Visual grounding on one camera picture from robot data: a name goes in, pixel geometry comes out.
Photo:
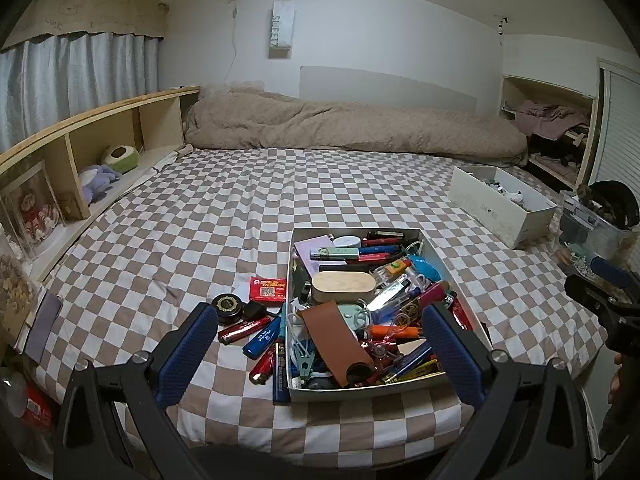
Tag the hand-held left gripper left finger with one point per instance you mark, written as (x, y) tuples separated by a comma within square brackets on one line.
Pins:
[(185, 355)]

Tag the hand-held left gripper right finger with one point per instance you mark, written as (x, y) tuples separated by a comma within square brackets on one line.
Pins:
[(452, 355)]

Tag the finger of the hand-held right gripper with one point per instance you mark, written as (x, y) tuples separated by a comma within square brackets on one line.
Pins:
[(610, 270), (590, 292)]

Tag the white cardboard container box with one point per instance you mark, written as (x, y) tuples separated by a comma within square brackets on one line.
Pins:
[(375, 392)]

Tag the orange and green lighter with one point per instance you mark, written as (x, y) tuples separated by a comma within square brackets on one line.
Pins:
[(395, 266)]

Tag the teal green lighter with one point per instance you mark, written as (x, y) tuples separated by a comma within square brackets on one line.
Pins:
[(335, 253)]

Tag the person's right hand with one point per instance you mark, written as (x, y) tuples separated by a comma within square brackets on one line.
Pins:
[(616, 380)]

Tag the clear plastic bin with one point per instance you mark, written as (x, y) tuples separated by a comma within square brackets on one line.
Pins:
[(595, 245)]

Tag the orange pen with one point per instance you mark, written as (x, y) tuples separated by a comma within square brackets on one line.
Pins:
[(395, 331)]

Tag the glossy red lighter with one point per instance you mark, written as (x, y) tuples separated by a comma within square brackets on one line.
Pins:
[(242, 331), (265, 365)]

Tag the black round tin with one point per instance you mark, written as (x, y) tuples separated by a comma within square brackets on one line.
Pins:
[(227, 307)]

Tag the dark cloth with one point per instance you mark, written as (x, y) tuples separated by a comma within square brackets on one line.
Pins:
[(615, 200)]

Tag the blue lighter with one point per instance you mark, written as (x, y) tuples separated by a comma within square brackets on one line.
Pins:
[(262, 337)]

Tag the small black square case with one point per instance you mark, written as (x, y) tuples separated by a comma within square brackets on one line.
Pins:
[(256, 311)]

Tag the blue plastic packet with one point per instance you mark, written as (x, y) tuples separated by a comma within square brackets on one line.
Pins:
[(425, 266)]

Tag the dark blue narrow box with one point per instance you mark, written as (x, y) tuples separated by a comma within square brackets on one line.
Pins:
[(281, 375)]

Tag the red printed packet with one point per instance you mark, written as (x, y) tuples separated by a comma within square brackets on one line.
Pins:
[(267, 290)]

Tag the mint green round case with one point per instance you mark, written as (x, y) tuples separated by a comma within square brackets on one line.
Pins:
[(352, 317)]

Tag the brown leather pouch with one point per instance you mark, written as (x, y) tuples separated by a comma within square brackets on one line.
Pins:
[(335, 345)]

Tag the green clothes peg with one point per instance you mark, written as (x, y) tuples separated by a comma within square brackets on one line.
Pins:
[(305, 362)]

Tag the white shoebox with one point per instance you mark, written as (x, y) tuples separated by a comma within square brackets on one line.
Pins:
[(490, 215)]

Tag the pile of assorted lighters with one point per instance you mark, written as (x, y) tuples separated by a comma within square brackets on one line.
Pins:
[(380, 249)]

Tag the wooden oval case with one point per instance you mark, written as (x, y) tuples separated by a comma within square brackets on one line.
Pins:
[(342, 287)]

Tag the checkered bed sheet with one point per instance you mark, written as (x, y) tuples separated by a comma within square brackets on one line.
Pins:
[(200, 210)]

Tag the white round tin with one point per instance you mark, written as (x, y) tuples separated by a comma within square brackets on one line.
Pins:
[(346, 242)]

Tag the purple notepad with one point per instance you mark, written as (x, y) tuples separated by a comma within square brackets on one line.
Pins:
[(305, 255)]

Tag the pink folded clothes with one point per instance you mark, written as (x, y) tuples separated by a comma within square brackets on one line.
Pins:
[(550, 117)]

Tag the purple plush toy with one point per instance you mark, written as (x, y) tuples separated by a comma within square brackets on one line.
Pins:
[(97, 182)]

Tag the green plush toy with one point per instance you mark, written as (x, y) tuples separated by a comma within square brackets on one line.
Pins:
[(122, 156)]

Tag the clear framed picture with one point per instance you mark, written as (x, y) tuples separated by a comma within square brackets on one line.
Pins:
[(32, 210)]

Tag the wooden headboard shelf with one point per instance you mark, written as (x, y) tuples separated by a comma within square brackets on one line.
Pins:
[(100, 115)]

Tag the beige duvet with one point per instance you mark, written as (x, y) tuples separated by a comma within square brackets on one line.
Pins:
[(325, 125)]

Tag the pale blue curtain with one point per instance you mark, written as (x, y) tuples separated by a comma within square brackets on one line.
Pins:
[(75, 85)]

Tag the white hanging paper bag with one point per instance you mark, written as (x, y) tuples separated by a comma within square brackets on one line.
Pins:
[(282, 30)]

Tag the beige curtain valance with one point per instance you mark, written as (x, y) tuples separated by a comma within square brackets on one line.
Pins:
[(90, 15)]

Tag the wall closet shelf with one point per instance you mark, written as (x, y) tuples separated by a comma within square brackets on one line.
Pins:
[(550, 160)]

